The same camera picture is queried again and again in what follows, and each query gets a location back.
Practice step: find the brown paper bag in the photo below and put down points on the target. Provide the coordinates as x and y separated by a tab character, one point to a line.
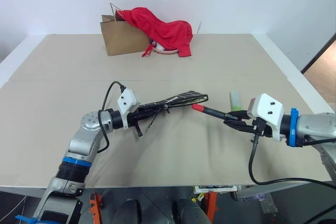
123	37

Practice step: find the grey patterned box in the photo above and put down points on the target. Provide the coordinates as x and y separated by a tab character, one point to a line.
267	204

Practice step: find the black grid pouch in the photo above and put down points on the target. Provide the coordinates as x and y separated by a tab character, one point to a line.
183	98

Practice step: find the beige table cover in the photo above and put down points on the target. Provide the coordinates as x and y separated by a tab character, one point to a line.
168	142

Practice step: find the orange clamp stand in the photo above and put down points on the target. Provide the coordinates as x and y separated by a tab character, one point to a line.
212	205
95	207

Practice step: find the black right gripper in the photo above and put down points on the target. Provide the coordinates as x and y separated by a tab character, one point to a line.
261	127

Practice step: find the red cloth garment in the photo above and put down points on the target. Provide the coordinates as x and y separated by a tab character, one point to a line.
162	28

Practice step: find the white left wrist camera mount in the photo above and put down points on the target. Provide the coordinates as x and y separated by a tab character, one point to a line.
127	101

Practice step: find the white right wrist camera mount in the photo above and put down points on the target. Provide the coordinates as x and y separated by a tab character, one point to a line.
267	108

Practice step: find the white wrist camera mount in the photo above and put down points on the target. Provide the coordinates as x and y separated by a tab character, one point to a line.
127	101
267	108

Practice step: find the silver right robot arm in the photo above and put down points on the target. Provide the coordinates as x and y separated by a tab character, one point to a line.
315	127

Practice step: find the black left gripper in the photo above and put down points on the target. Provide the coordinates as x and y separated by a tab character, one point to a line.
133	119

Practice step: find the dark rounded shape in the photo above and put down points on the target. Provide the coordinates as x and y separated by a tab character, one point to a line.
190	212

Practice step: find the black framed brown panel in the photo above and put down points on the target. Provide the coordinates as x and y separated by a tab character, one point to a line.
321	61

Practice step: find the red marker with black barrel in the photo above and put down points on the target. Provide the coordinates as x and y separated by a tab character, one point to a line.
210	110

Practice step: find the white bowl with pink rim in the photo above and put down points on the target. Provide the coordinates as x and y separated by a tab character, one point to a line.
164	50

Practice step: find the white labelled box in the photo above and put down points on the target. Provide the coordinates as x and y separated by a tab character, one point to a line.
215	188

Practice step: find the green and white highlighter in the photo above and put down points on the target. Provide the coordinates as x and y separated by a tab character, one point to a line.
235	100

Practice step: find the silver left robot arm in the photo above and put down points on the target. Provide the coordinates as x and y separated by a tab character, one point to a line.
78	142

